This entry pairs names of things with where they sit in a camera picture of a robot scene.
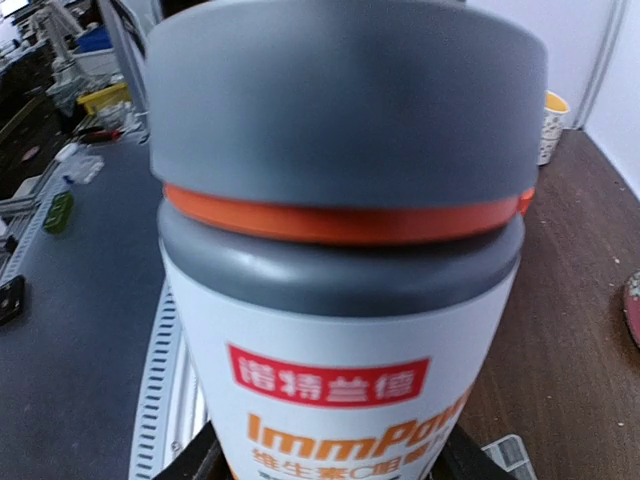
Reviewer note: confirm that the yellow interior floral mug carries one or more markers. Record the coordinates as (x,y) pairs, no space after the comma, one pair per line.
(556,110)

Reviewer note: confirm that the left aluminium frame post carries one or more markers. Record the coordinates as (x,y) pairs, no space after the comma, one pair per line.
(602,61)

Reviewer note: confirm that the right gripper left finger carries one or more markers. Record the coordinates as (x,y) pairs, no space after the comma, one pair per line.
(202,459)

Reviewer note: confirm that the red floral plate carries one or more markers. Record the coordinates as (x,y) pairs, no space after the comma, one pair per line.
(631,306)

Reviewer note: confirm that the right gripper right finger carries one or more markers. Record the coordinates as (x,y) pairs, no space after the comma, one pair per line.
(462,458)

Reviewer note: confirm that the clear plastic pill organizer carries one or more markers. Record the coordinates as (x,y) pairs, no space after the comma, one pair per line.
(510,454)

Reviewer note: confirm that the grey lid pill bottle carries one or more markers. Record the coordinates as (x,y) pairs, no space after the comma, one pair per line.
(340,225)

